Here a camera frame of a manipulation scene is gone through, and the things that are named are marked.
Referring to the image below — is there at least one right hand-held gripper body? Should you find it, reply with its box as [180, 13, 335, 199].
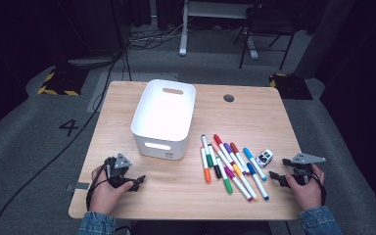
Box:
[287, 152, 327, 185]

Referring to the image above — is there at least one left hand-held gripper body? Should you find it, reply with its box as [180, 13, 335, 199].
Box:
[103, 152, 137, 192]

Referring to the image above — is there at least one dark blue marker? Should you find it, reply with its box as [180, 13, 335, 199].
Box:
[246, 162, 270, 201]

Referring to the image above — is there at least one yellow marker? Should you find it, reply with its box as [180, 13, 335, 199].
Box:
[232, 164, 259, 202]

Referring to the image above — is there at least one light blue marker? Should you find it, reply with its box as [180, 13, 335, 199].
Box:
[243, 147, 268, 182]

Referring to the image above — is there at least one magenta marker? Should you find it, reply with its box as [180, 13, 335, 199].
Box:
[223, 165, 254, 202]

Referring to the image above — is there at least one brown marker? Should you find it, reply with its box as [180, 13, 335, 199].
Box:
[229, 142, 252, 175]

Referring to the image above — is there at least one purple marker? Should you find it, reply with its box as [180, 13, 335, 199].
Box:
[223, 142, 247, 174]

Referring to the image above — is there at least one black marker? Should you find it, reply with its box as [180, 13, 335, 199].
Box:
[208, 143, 223, 180]

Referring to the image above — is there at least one pink marker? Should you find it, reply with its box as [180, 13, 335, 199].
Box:
[211, 142, 233, 169]

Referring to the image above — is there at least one white plastic storage bin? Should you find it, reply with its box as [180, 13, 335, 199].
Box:
[130, 78, 197, 161]

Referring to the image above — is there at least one orange marker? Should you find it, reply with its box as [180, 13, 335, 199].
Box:
[200, 147, 212, 184]

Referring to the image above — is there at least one dark green marker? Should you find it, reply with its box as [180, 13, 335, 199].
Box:
[201, 134, 214, 168]

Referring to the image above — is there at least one person's left hand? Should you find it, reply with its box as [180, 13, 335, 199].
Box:
[89, 164, 135, 214]

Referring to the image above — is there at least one person's right hand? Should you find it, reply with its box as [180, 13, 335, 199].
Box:
[285, 164, 326, 212]

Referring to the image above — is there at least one white toy car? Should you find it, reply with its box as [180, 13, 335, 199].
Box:
[256, 149, 274, 168]

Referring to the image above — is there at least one grey tape piece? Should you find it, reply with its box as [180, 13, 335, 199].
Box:
[67, 181, 90, 192]

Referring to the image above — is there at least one black yellow striped base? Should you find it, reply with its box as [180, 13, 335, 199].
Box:
[37, 66, 90, 97]
[268, 71, 313, 101]

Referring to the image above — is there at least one black stand pole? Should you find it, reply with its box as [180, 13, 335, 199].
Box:
[110, 0, 133, 82]

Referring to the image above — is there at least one black chair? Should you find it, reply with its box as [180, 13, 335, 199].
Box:
[233, 3, 297, 71]

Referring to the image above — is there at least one right hand-held gripper black cable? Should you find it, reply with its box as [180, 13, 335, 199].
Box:
[312, 165, 327, 207]

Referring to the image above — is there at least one hand-held gripper black cable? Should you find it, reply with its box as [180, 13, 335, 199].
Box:
[312, 165, 327, 207]
[85, 162, 112, 212]

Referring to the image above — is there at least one left hand-held gripper black cable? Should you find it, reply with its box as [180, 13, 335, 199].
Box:
[85, 162, 112, 212]

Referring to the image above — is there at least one long black floor cable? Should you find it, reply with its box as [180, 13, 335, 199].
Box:
[0, 48, 126, 235]

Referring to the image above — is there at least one bundle of floor cables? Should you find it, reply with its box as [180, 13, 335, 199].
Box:
[126, 21, 184, 51]

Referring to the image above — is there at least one white desk frame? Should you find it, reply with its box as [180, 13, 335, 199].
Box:
[178, 0, 259, 61]

